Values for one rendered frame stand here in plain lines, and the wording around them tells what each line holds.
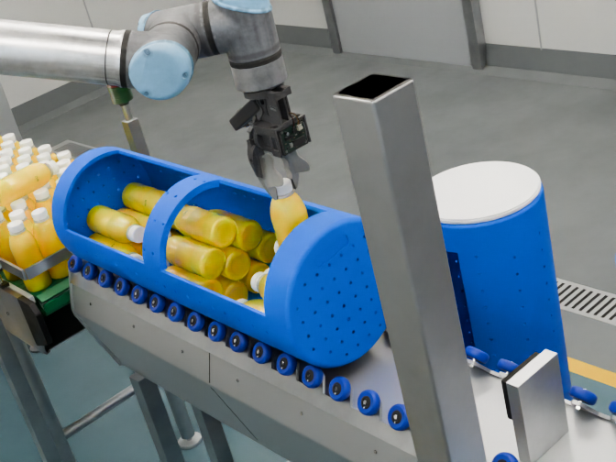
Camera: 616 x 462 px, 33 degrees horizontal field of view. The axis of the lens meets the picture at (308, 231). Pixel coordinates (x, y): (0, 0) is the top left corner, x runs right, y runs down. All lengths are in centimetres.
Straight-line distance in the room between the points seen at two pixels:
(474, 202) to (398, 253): 116
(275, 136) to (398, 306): 68
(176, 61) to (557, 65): 424
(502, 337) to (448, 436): 112
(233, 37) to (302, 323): 51
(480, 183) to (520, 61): 355
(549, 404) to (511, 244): 60
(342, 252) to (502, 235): 46
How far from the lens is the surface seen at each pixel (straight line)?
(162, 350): 235
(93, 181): 253
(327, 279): 184
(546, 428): 170
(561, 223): 426
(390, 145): 102
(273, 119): 176
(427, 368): 115
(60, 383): 409
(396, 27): 634
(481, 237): 218
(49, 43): 163
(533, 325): 233
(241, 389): 212
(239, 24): 170
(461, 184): 232
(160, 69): 159
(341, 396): 186
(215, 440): 293
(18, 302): 274
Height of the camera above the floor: 205
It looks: 26 degrees down
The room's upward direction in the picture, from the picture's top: 15 degrees counter-clockwise
